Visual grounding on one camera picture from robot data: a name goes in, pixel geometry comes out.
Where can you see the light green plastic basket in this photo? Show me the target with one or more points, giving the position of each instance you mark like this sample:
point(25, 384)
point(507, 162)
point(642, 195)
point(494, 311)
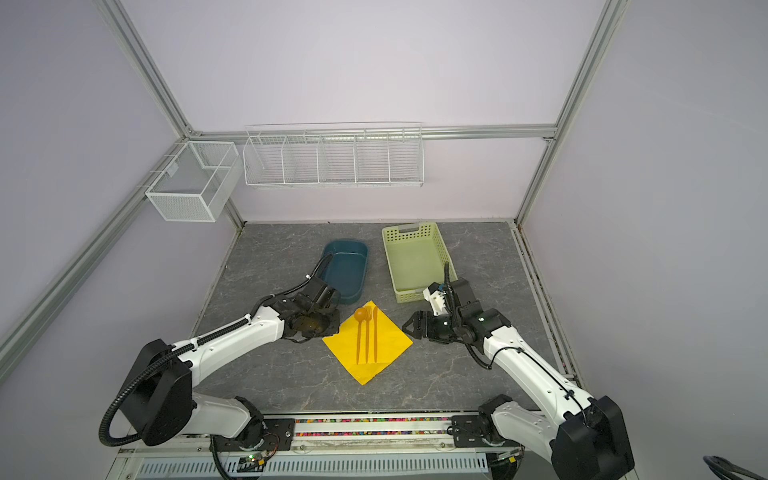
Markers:
point(416, 256)

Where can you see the orange plastic spoon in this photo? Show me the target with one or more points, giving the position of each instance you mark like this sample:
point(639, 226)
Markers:
point(361, 315)

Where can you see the dark teal plastic tray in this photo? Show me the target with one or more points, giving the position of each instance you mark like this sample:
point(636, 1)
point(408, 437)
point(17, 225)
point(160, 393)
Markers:
point(347, 269)

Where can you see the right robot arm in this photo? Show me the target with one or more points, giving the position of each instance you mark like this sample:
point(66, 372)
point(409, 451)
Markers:
point(583, 437)

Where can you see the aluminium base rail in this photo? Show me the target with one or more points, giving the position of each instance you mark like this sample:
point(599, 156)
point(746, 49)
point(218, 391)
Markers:
point(376, 446)

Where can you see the yellow paper napkin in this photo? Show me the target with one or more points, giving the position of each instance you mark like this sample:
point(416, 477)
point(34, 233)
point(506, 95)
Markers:
point(392, 344)

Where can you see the long white wire rack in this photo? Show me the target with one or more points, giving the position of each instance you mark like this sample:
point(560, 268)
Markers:
point(334, 154)

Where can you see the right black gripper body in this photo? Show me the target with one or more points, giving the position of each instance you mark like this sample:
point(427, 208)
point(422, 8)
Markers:
point(443, 328)

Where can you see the small white mesh basket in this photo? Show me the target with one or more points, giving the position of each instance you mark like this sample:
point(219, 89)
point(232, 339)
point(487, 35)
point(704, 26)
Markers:
point(197, 182)

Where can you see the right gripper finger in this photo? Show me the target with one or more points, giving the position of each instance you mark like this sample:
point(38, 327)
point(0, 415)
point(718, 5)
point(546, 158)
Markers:
point(413, 333)
point(417, 320)

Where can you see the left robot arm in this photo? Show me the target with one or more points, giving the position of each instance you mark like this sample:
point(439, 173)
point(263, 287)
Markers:
point(158, 401)

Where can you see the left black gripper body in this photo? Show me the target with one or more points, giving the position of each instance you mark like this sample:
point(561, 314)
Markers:
point(323, 323)

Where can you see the orange plastic fork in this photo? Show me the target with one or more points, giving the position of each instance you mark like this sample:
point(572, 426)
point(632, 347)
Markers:
point(368, 318)

